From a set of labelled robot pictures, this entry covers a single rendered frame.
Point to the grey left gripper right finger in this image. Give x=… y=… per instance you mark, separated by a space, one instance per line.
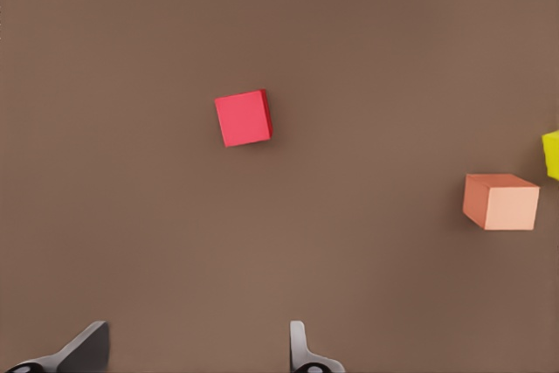
x=301 y=353

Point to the red wooden cube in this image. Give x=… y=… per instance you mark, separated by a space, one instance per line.
x=243 y=119

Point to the orange wooden cube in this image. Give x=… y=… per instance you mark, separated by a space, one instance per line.
x=502 y=203

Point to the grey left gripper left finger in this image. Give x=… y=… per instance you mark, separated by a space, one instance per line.
x=83 y=349

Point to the yellow wooden cube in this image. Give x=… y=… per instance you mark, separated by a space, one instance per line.
x=551 y=154

